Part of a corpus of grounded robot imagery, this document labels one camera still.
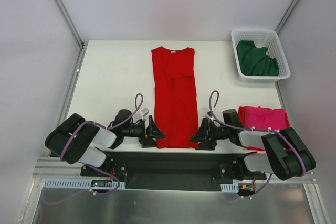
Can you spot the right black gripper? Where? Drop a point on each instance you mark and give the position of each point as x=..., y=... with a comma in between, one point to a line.
x=209, y=135

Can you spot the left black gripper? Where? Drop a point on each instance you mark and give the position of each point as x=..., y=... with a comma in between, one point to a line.
x=146, y=134

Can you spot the red t shirt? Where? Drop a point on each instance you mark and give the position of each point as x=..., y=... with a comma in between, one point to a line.
x=241, y=116
x=175, y=110

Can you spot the white plastic basket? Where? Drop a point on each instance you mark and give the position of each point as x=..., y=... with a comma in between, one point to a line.
x=262, y=38

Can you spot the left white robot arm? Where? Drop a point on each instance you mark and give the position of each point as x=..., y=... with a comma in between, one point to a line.
x=72, y=140

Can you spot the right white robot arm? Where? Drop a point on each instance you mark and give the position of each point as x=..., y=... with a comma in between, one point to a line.
x=282, y=152

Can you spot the folded red t shirt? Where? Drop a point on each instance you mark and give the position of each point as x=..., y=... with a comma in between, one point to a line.
x=241, y=116

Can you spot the green t shirt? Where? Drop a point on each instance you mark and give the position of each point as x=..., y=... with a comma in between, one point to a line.
x=255, y=61

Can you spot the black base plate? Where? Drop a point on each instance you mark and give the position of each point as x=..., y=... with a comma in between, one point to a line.
x=197, y=171

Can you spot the right white cable duct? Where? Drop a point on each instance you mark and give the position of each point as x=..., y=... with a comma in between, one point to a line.
x=230, y=188

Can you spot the white cable duct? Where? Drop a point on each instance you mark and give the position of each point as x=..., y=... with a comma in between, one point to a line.
x=68, y=183
x=230, y=188

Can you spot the left white cable duct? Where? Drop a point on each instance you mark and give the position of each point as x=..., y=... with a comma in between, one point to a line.
x=68, y=183

